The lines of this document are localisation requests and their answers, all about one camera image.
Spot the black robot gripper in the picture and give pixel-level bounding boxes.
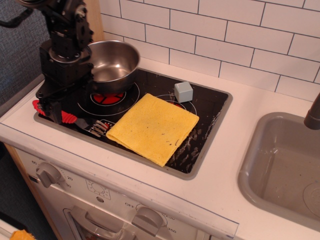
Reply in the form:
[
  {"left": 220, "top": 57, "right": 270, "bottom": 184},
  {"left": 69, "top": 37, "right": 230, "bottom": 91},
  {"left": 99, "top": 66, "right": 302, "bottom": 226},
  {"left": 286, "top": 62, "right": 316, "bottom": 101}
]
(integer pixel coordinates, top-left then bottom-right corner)
[{"left": 36, "top": 40, "right": 94, "bottom": 124}]

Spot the red handled metal fork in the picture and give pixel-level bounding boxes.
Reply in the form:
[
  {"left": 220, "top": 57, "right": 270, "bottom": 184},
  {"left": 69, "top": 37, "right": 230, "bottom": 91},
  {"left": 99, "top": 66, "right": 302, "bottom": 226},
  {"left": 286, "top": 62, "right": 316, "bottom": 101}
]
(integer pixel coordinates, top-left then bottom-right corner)
[{"left": 31, "top": 99, "right": 110, "bottom": 138}]

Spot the stainless steel pot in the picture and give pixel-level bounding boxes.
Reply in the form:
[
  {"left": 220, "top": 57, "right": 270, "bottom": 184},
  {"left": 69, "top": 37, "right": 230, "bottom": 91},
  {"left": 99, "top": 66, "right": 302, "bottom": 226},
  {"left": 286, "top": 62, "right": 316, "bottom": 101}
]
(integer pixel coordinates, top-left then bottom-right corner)
[{"left": 89, "top": 40, "right": 140, "bottom": 94}]

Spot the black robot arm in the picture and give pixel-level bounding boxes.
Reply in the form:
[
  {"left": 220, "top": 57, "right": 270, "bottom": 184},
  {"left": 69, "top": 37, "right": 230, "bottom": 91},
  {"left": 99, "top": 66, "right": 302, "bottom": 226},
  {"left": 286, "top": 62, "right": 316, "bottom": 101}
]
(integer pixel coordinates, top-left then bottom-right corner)
[{"left": 18, "top": 0, "right": 93, "bottom": 124}]

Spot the grey left oven knob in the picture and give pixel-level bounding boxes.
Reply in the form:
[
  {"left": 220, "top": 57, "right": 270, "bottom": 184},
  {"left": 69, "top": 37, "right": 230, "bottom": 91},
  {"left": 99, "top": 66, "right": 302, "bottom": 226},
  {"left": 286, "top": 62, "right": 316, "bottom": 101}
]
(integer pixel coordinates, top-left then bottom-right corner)
[{"left": 36, "top": 162, "right": 62, "bottom": 188}]

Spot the grey oven knob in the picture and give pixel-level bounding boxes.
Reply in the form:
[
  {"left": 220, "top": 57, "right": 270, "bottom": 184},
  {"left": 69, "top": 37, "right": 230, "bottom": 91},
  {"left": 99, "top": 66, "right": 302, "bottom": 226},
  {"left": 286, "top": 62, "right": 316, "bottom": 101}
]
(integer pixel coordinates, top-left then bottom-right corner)
[
  {"left": 131, "top": 207, "right": 164, "bottom": 237},
  {"left": 36, "top": 162, "right": 62, "bottom": 188}
]

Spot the yellow folded cloth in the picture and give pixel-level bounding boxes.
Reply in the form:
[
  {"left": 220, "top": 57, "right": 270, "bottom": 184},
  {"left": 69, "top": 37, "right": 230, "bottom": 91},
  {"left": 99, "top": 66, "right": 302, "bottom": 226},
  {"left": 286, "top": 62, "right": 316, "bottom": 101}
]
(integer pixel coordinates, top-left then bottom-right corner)
[{"left": 106, "top": 93, "right": 200, "bottom": 167}]

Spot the grey blue toy block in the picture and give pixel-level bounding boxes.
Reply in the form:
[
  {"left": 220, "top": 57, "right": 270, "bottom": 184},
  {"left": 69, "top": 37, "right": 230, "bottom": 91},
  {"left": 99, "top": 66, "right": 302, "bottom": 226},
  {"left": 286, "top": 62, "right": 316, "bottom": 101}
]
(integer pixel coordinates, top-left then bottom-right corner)
[{"left": 174, "top": 81, "right": 193, "bottom": 103}]

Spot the black toy stovetop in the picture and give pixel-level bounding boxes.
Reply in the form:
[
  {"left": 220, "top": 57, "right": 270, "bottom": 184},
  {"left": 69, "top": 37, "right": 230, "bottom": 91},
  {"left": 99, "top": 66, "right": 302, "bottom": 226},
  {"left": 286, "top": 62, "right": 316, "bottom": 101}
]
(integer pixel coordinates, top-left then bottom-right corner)
[{"left": 34, "top": 69, "right": 232, "bottom": 180}]

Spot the orange black object on floor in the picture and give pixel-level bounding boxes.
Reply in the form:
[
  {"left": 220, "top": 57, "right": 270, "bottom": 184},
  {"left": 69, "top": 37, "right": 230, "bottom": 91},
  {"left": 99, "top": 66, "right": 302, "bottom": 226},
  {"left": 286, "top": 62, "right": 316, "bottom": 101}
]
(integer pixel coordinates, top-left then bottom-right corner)
[{"left": 9, "top": 229, "right": 36, "bottom": 240}]

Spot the grey right oven knob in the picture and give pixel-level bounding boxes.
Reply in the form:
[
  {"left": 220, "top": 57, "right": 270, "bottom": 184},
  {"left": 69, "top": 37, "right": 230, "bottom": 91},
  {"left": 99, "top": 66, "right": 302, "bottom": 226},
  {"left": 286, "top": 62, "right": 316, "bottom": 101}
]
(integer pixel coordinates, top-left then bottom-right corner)
[{"left": 131, "top": 207, "right": 164, "bottom": 237}]

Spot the grey plastic sink basin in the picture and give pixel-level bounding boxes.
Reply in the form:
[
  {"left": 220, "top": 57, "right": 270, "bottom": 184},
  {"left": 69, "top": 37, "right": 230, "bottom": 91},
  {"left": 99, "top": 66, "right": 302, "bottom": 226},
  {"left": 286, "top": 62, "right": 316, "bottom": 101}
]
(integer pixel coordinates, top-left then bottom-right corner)
[{"left": 238, "top": 112, "right": 320, "bottom": 231}]

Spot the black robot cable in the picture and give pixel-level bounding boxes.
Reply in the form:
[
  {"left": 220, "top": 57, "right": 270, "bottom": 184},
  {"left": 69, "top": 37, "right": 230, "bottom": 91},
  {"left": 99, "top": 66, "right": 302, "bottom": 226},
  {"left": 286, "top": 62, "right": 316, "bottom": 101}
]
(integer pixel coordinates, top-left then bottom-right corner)
[{"left": 0, "top": 7, "right": 35, "bottom": 29}]

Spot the wooden side post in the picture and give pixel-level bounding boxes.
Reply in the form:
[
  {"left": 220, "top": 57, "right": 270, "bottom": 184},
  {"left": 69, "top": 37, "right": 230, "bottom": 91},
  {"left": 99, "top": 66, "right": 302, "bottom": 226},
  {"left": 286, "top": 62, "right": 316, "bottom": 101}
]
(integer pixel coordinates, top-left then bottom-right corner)
[{"left": 84, "top": 0, "right": 105, "bottom": 42}]

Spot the grey oven door handle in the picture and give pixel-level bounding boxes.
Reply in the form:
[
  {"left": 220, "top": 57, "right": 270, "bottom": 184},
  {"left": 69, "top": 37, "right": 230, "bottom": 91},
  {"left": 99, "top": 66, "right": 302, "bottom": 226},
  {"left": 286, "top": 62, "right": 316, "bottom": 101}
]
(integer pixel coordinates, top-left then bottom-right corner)
[{"left": 70, "top": 206, "right": 138, "bottom": 240}]

